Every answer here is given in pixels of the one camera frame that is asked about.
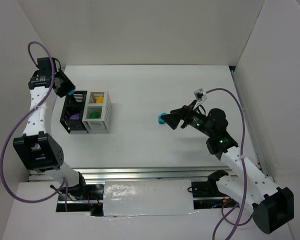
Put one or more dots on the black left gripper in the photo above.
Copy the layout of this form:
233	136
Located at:
65	85

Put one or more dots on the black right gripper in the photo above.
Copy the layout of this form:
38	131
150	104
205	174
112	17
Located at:
185	117

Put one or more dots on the teal oval lego brick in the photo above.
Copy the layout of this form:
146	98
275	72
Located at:
160	120

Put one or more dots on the purple printed oval lego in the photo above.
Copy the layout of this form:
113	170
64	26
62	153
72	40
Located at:
75	116

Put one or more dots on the yellow oval lego brick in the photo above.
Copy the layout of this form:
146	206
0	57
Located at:
99	100

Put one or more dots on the green rounded lego brick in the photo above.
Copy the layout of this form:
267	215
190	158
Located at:
94	115

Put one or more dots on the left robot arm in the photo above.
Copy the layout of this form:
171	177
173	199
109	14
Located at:
37	149

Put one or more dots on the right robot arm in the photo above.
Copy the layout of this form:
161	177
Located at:
270	205

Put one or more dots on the black slotted container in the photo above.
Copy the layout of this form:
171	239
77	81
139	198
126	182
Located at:
74	104

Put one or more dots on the white slotted container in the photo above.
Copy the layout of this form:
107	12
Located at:
101	125

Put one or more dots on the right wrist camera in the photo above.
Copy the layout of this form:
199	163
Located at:
200	96

